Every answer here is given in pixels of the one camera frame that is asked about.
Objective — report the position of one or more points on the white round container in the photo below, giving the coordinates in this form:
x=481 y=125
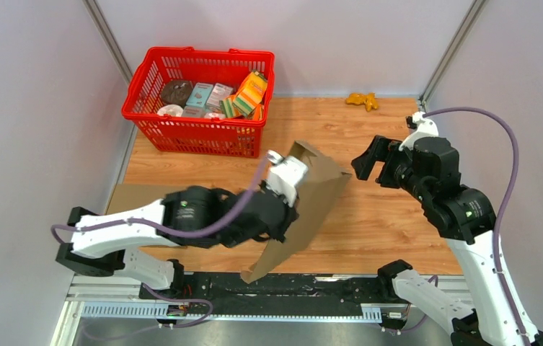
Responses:
x=170 y=111

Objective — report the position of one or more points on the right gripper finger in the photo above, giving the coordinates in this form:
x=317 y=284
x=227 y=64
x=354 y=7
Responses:
x=364 y=164
x=390 y=145

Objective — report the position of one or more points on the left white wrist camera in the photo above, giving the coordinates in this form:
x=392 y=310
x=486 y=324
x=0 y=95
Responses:
x=285 y=176

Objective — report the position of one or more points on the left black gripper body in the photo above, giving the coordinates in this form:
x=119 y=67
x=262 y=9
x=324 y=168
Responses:
x=280 y=233

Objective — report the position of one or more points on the grey pink small box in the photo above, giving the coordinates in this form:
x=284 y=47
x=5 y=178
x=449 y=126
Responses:
x=218 y=93

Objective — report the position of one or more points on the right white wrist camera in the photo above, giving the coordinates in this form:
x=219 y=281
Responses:
x=421 y=128

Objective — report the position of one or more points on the striped sponge pack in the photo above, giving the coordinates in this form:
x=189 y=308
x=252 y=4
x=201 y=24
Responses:
x=250 y=93

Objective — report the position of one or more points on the red plastic basket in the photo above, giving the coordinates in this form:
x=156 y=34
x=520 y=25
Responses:
x=199 y=130

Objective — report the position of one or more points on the brown round packet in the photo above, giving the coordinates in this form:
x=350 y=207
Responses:
x=176 y=92

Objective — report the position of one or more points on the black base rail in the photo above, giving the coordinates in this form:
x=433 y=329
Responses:
x=275 y=297

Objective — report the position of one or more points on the teal small box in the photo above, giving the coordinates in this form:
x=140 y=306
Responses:
x=199 y=95

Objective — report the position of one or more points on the cardboard sheet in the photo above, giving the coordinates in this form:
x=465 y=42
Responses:
x=324 y=183

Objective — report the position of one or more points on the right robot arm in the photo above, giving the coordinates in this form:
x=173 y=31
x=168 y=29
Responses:
x=464 y=217

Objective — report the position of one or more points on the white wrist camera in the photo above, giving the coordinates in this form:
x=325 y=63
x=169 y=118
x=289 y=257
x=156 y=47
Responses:
x=285 y=176
x=421 y=128

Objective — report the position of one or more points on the cardboard box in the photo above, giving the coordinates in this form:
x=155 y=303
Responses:
x=130 y=196

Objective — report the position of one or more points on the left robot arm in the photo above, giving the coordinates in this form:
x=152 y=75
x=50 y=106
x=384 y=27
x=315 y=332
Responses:
x=200 y=217

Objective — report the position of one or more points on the green striped sponge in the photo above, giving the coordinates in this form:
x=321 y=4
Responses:
x=229 y=108

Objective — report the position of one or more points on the yellow toy figure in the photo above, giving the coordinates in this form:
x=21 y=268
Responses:
x=369 y=101

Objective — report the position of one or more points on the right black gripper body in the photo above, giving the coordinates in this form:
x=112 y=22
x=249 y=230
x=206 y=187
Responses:
x=396 y=174

